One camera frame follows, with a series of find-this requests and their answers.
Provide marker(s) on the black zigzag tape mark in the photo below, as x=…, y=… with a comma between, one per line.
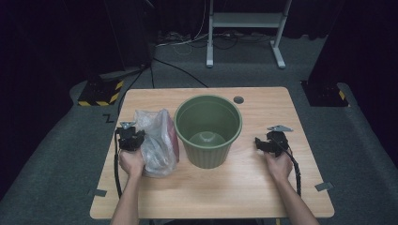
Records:
x=108, y=118

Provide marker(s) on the white metal stand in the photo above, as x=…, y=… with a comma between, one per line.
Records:
x=247, y=19

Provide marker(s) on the black base with yellow mark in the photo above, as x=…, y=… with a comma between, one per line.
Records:
x=324, y=93

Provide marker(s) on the green plastic bin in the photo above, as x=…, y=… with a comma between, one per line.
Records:
x=208, y=153

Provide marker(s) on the clear plastic bin bag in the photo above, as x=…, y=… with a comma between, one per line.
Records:
x=155, y=146

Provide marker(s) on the black yellow striped base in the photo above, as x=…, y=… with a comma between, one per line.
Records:
x=100, y=92

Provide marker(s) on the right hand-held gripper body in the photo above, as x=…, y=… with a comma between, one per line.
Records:
x=279, y=142

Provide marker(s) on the person's left hand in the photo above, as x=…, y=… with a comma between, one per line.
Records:
x=132, y=164

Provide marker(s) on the red snack packet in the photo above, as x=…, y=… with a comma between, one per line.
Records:
x=173, y=137

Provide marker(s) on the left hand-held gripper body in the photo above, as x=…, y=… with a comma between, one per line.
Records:
x=126, y=139

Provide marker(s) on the person's right hand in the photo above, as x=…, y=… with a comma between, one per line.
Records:
x=280, y=168

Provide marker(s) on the grey table grommet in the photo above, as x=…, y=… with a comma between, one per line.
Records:
x=238, y=100

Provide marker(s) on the dark upright panel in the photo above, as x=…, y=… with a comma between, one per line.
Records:
x=131, y=31

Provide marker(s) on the grey tape piece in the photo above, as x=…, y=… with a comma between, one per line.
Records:
x=97, y=192
x=324, y=186

